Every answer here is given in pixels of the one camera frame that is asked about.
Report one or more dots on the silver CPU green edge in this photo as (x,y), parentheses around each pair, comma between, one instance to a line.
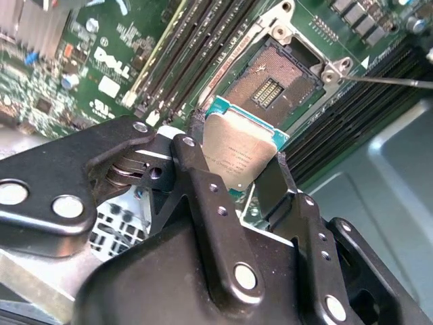
(236,149)

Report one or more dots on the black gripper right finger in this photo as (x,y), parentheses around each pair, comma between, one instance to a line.
(304,237)

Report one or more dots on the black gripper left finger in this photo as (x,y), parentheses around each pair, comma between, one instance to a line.
(223,220)

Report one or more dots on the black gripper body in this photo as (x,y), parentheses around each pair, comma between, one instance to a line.
(152,287)

